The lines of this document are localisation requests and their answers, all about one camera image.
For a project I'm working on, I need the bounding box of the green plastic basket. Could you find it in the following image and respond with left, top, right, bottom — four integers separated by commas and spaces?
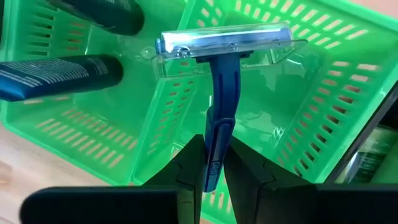
0, 0, 200, 187
132, 0, 398, 224

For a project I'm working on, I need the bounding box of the green travel bottle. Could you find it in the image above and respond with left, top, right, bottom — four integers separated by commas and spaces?
335, 124, 398, 184

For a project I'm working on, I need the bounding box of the dark blue toiletry tube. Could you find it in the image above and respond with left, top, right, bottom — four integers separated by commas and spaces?
46, 0, 146, 36
0, 54, 124, 103

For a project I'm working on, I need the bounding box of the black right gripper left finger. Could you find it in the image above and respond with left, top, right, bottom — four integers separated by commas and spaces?
19, 133, 206, 224

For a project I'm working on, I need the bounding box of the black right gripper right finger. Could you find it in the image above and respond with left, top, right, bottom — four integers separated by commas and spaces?
223, 136, 398, 224

